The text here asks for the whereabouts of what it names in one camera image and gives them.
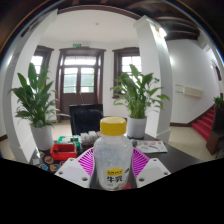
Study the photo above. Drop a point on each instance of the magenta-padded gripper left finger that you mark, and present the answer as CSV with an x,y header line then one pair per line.
x,y
86,163

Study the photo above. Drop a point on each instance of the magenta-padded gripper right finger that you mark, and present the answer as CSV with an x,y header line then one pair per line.
x,y
140,163

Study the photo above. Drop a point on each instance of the yellow-capped clear drink bottle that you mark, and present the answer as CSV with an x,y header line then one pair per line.
x,y
112,156

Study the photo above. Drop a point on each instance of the printed paper brochure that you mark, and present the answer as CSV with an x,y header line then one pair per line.
x,y
151,146

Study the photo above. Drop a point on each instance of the red plastic box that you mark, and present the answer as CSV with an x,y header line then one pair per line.
x,y
63,152

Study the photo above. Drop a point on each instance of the tray of small cups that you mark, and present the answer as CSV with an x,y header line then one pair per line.
x,y
89,138

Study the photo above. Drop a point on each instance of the green box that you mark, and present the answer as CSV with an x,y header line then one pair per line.
x,y
68,139

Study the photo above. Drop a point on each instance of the black chair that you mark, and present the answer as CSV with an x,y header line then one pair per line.
x,y
85,118

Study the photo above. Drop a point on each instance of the bushy leafy plant, white pot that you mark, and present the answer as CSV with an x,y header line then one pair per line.
x,y
140,93

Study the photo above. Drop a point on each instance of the red carpeted stairs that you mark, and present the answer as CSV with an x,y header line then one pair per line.
x,y
204,124

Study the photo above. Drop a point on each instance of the tall leafy plant, white pot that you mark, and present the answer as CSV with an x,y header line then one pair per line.
x,y
36,100

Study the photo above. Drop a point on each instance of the dark wooden glazed door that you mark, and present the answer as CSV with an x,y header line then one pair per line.
x,y
80,80

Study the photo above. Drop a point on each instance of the wide dark-framed window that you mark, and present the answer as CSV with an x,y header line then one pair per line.
x,y
128,60

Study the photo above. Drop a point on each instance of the narrow dark-framed window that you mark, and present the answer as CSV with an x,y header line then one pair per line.
x,y
40,60

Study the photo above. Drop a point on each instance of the green exit sign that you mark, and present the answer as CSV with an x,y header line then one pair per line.
x,y
77,45

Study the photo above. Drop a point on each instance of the white wall radiator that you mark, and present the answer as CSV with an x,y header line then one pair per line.
x,y
190,90

